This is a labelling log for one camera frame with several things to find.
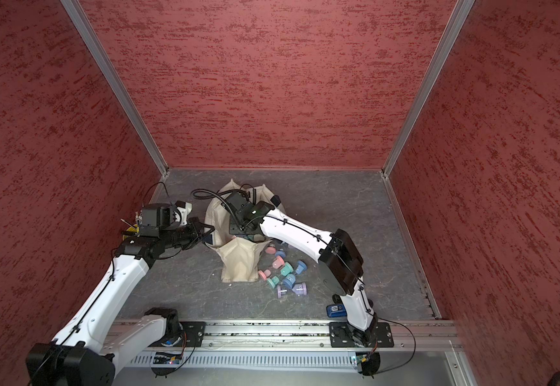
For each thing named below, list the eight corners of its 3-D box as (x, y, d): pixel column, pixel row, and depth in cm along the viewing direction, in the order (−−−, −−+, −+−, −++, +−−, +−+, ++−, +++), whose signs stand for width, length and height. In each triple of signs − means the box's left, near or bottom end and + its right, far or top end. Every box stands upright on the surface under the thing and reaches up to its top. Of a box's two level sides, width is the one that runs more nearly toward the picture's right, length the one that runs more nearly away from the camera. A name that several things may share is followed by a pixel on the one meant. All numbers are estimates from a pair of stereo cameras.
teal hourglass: (272, 289, 84) (271, 287, 82) (265, 281, 86) (265, 279, 84) (293, 271, 89) (293, 268, 87) (287, 264, 91) (287, 261, 88)
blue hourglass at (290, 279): (281, 283, 86) (281, 281, 84) (299, 261, 91) (300, 258, 89) (290, 290, 84) (290, 288, 82) (308, 267, 90) (308, 264, 88)
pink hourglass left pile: (263, 281, 86) (262, 279, 84) (257, 274, 87) (257, 272, 86) (285, 264, 90) (285, 261, 88) (279, 257, 92) (279, 255, 90)
